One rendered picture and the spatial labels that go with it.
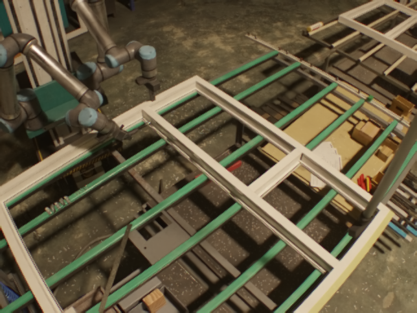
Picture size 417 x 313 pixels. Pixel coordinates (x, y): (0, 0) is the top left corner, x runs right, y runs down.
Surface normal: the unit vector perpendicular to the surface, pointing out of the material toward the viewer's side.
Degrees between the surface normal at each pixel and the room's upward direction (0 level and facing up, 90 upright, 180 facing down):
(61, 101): 90
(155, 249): 0
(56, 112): 0
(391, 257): 0
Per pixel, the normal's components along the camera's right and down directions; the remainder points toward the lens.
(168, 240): 0.00, -0.68
